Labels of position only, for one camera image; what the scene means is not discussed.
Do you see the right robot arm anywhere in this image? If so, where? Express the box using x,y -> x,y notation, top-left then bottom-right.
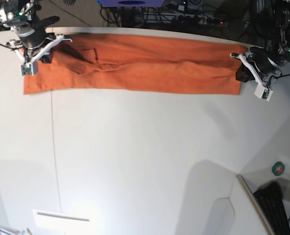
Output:
0,0 -> 72,75

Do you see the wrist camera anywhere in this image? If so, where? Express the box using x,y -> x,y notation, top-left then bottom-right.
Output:
254,84 -> 273,102
20,61 -> 38,76

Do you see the white cable tray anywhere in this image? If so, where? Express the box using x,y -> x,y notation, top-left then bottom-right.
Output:
33,210 -> 94,233

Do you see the green tape roll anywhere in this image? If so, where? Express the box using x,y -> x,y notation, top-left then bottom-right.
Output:
272,162 -> 285,176

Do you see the blue box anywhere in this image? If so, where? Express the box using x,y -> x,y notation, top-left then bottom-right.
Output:
97,0 -> 170,7

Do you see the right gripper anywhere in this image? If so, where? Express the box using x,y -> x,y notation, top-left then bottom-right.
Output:
6,26 -> 72,64

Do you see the black keyboard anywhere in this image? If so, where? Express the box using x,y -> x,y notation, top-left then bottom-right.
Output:
254,182 -> 290,235

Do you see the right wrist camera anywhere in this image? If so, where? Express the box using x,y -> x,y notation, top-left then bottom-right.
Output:
20,61 -> 38,76

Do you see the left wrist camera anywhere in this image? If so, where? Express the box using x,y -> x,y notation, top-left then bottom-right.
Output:
254,84 -> 273,102

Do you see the orange t-shirt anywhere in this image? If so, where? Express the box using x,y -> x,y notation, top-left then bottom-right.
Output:
23,34 -> 245,94

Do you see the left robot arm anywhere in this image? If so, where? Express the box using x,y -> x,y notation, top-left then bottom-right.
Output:
236,0 -> 290,88

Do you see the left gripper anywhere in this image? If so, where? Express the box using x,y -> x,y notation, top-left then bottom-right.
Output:
230,47 -> 282,88

